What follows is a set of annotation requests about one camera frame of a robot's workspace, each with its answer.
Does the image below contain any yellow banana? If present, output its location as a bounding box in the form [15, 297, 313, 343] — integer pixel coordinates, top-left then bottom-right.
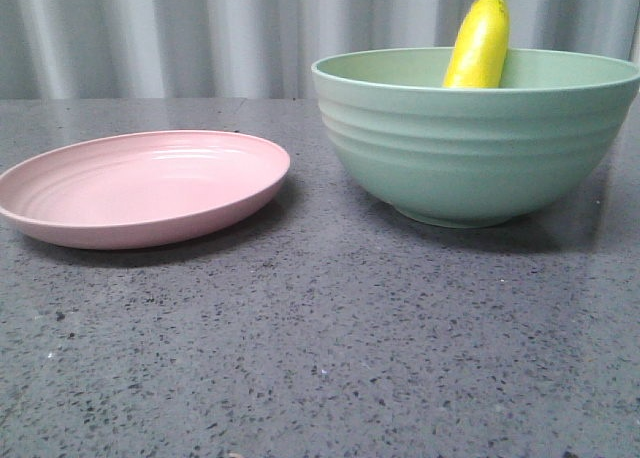
[442, 0, 510, 88]

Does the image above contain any green ribbed bowl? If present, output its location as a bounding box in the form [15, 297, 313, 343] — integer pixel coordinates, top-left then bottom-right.
[312, 47, 639, 228]

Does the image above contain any pink plate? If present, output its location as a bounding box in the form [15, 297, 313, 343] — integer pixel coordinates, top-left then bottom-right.
[1, 130, 290, 250]

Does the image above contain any white pleated curtain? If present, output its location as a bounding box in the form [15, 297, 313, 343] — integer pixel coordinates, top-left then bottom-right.
[1, 0, 639, 99]

